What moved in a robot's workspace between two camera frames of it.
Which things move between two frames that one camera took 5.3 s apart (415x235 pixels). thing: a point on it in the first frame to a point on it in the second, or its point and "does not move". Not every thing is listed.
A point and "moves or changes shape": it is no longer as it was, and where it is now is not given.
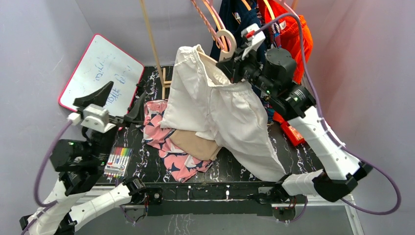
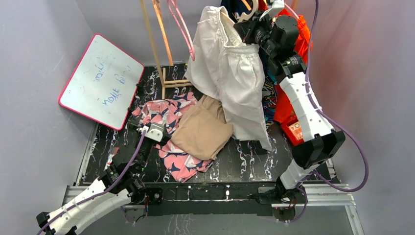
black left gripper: x=100 y=98 to x=135 y=124
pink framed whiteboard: x=102 y=62 does not move
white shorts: x=203 y=101 moves or changes shape
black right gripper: x=232 y=67 to x=245 y=29
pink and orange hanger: x=221 y=36 to x=172 y=4
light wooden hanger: x=223 y=56 to x=245 y=16
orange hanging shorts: x=295 y=35 does not move
